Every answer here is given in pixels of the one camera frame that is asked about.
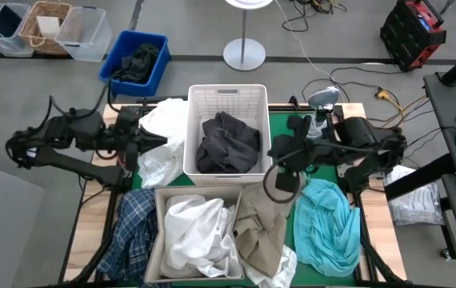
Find wicker basket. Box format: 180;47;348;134
18;0;73;56

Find grey-headed desk lamp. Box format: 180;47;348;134
306;86;342;121

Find red and black toolbox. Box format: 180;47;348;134
379;0;448;73

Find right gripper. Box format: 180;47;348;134
268;115;313;193

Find dark green garment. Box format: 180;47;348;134
110;42;161;85

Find white round pedestal stand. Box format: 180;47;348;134
222;0;274;72

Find dark grey garment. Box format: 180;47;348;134
195;110;262;174

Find white paper box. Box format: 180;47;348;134
36;15;62;39

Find white plastic laundry basket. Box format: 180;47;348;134
182;82;274;187

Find coiled white lamp cable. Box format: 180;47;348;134
306;115;328;140

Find empty clear plastic bin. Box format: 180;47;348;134
54;6;114;63

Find white lace garment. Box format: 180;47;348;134
136;98;189;190

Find blue plastic bin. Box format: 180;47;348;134
98;30;171;98

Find dark rectangular box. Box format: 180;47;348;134
0;4;23;38

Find turquoise garment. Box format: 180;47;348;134
293;178;362;278

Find black cable bundle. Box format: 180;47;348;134
282;0;349;33

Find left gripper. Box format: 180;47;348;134
111;106;168;171

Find clear plastic bin with lid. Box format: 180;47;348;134
0;2;35;58

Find beige fabric storage bin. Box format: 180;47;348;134
143;184;247;285

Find black floor cables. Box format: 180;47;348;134
302;66;405;104

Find yellow cables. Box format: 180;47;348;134
370;95;429;142

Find green table mat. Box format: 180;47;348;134
130;111;358;287

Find blue plaid shirt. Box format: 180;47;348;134
95;188;163;287

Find beige trousers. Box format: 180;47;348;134
234;183;298;279

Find small white garment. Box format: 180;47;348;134
243;244;299;288

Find white floor cable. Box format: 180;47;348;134
274;0;338;80

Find black side table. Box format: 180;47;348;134
422;71;456;177

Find smooth white shirt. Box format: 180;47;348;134
159;194;243;279

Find clear plastic bag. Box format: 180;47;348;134
383;163;446;227

